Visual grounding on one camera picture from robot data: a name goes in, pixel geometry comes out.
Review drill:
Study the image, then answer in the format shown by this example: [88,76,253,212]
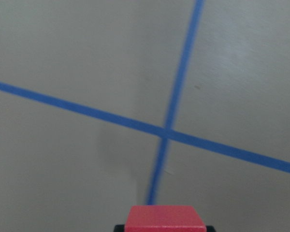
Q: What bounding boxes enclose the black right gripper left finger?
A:
[114,224,125,232]

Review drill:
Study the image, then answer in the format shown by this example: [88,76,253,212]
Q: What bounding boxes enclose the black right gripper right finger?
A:
[206,225,215,232]

